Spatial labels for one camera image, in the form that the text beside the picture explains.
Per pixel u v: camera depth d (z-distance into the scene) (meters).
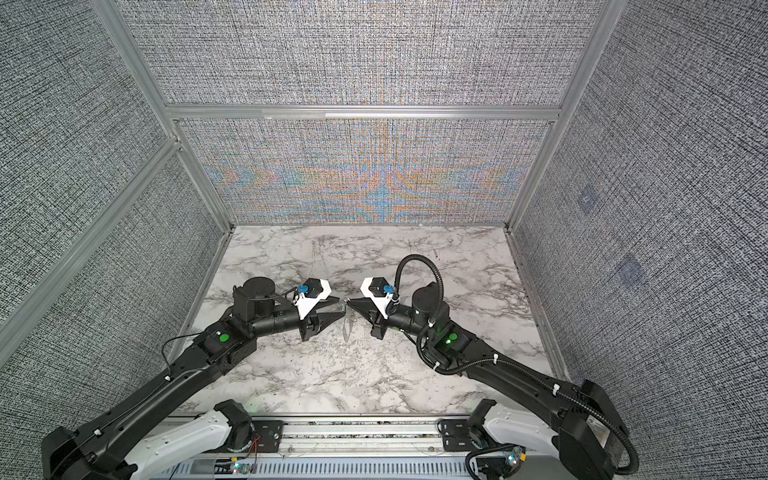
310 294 0.57
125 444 0.42
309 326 0.59
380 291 0.56
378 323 0.60
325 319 0.62
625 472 0.42
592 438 0.40
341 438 0.75
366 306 0.58
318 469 0.70
